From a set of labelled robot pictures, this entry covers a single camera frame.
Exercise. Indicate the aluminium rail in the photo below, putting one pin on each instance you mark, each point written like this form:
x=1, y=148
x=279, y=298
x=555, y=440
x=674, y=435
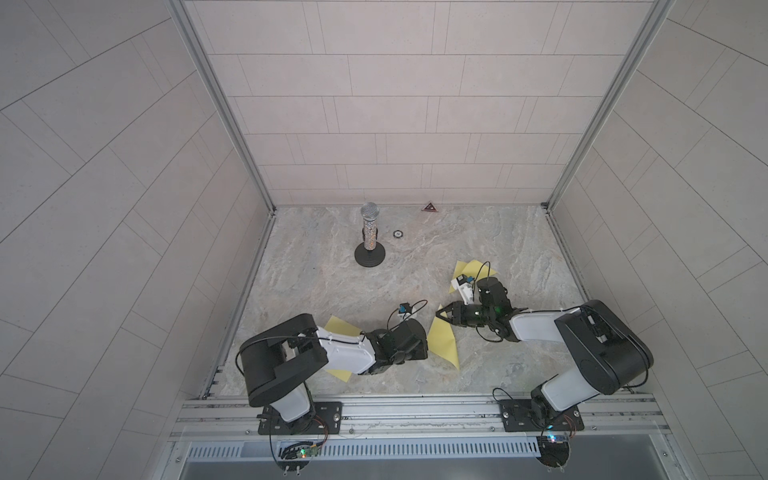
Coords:
x=415, y=416

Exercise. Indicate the metal corner profile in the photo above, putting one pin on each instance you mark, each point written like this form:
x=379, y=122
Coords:
x=181, y=16
x=648, y=30

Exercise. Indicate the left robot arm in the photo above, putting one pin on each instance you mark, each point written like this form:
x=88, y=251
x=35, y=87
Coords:
x=276, y=363

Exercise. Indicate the left circuit board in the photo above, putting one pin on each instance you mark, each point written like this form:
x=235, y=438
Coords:
x=295, y=457

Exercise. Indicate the metal corner profile right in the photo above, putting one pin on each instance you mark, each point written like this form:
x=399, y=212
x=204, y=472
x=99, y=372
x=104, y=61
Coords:
x=648, y=30

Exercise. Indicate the red triangular sticker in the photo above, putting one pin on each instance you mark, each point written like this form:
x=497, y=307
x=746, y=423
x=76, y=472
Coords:
x=429, y=207

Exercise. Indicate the metal corner profile left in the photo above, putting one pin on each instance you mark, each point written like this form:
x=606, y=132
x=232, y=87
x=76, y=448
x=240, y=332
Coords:
x=181, y=16

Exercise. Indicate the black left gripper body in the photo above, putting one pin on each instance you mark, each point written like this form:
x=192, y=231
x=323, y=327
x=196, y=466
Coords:
x=417, y=351

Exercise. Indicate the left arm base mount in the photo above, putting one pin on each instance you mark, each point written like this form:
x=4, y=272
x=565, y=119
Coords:
x=322, y=418

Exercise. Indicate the circuit board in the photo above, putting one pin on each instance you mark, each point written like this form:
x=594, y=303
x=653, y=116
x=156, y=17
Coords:
x=295, y=457
x=554, y=451

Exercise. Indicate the vent grille strip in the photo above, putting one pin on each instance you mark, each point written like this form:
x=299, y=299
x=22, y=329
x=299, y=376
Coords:
x=373, y=449

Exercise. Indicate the black round-base stand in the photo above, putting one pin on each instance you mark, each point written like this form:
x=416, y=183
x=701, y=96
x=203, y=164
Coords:
x=370, y=252

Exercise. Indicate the right circuit board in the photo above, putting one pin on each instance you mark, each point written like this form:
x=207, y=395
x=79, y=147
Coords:
x=554, y=451

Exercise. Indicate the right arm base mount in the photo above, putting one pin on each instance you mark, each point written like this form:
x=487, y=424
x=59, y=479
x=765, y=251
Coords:
x=525, y=415

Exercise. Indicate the yellow square paper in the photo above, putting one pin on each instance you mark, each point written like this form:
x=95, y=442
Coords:
x=473, y=269

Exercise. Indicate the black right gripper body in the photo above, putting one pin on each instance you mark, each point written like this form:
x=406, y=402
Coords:
x=478, y=315

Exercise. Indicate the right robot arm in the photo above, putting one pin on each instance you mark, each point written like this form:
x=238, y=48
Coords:
x=607, y=354

